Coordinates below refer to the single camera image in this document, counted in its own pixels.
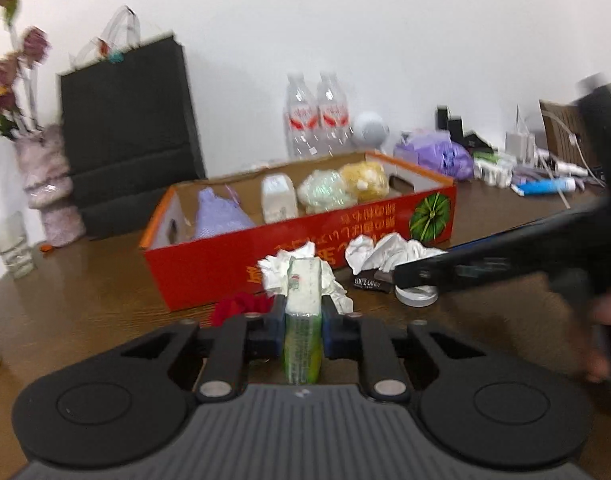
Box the white battery pack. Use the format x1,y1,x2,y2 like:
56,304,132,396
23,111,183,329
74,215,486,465
473,157,515,188

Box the purple tissue pack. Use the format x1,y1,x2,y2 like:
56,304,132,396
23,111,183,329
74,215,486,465
393,129,473,181

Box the purple pouch in box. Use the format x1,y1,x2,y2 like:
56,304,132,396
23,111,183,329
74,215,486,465
194,186,256,240

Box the white bottle in box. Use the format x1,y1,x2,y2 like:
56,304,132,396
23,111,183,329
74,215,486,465
261,174,299,224

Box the black paper bag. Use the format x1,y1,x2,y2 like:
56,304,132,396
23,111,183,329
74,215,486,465
59,6,206,238

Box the small black sachet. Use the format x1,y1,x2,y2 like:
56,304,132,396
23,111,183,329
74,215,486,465
352,270,393,294

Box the white charger plugs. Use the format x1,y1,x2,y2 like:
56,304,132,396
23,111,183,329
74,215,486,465
505,132,537,166

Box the water bottle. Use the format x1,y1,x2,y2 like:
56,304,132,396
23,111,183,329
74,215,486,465
316,72,353,155
285,73,322,159

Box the orange white plush toy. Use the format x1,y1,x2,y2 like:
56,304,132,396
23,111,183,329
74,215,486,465
339,162,390,203

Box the round white lidded tin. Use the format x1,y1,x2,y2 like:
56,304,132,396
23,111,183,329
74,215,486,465
394,286,439,308

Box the white charging cable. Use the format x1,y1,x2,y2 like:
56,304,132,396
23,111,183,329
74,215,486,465
515,109,607,212

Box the blue toothpaste tube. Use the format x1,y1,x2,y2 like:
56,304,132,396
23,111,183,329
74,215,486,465
511,178,577,196

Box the left water bottle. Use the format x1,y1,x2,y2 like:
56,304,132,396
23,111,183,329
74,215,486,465
285,73,322,159

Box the white tissue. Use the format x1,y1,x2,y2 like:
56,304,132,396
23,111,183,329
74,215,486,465
256,240,355,316
345,233,444,275

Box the iridescent wrapped ball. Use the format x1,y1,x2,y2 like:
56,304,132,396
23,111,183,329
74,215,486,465
297,170,357,214

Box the black lipstick tubes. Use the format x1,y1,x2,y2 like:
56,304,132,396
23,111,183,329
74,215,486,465
435,106,465,146

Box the red cardboard box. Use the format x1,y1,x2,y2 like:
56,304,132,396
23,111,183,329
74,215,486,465
140,152,456,311

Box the dried pink flowers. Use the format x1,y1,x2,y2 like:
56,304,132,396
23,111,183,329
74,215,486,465
0,0,51,142

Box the right water bottle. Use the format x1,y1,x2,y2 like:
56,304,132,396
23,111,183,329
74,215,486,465
316,72,353,155

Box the pink textured vase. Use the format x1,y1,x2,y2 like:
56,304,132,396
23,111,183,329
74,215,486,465
15,124,85,248

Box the red fabric rose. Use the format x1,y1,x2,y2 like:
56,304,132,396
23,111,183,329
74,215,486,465
209,292,273,327

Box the clear drinking glass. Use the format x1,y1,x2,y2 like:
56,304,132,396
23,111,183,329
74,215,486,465
0,211,36,280

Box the person's right hand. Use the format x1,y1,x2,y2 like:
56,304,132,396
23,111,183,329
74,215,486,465
561,286,611,384

